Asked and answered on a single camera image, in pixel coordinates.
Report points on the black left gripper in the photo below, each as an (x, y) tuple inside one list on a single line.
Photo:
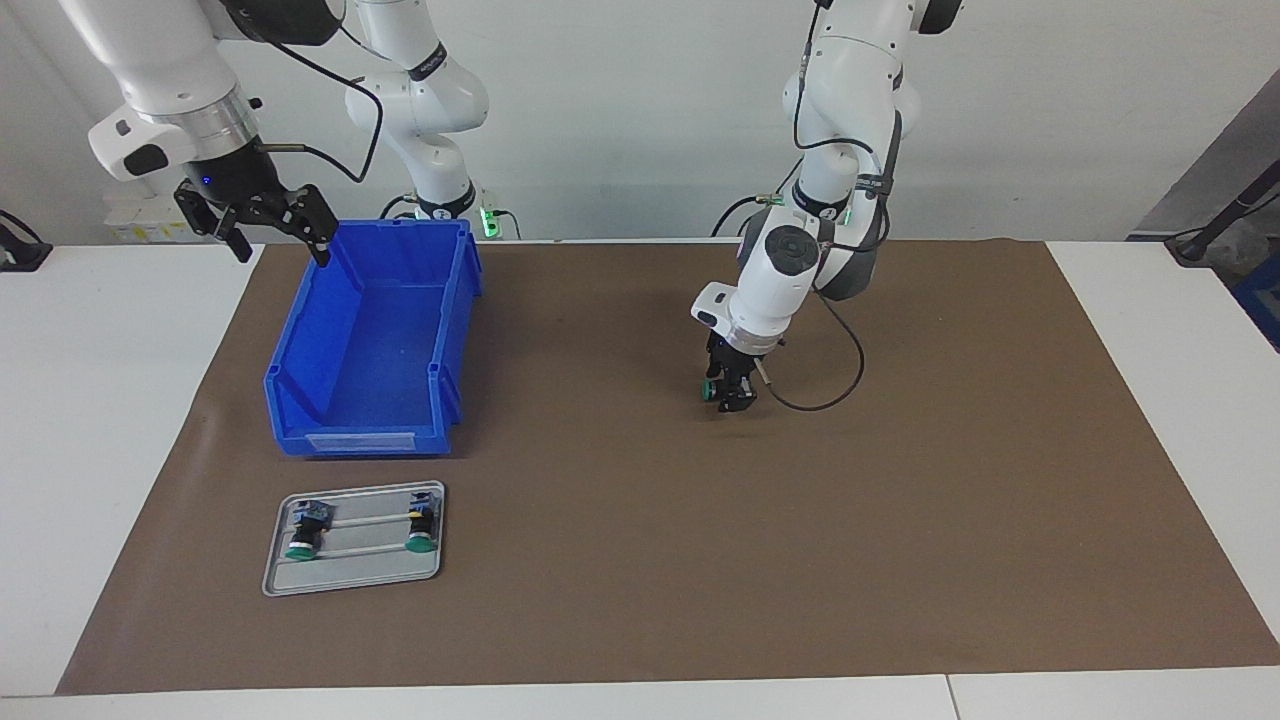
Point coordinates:
[(735, 358)]

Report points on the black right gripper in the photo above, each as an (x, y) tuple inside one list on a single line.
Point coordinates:
[(235, 180)]

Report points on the green push button switch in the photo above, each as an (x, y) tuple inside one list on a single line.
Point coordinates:
[(421, 528), (710, 389), (305, 530)]

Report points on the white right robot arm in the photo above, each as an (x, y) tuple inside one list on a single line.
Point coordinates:
[(160, 60)]

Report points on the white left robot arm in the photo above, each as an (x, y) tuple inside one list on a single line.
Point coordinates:
[(790, 270)]

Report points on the pale yellow box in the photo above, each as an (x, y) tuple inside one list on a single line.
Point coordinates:
[(140, 232)]

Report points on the brown table mat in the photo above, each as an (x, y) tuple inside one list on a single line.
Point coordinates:
[(700, 550)]

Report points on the blue plastic storage bin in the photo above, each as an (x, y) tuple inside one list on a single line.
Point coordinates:
[(380, 350)]

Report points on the green lit base connector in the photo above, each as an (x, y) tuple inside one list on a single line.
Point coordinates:
[(490, 220)]

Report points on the silver metal tray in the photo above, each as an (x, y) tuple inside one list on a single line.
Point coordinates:
[(360, 575)]

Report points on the blue crate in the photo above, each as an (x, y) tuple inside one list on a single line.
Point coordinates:
[(1265, 300)]

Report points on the black clamp mount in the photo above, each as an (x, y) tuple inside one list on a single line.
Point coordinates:
[(20, 258)]

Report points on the black camera stand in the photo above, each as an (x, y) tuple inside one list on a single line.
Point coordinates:
[(1195, 245)]

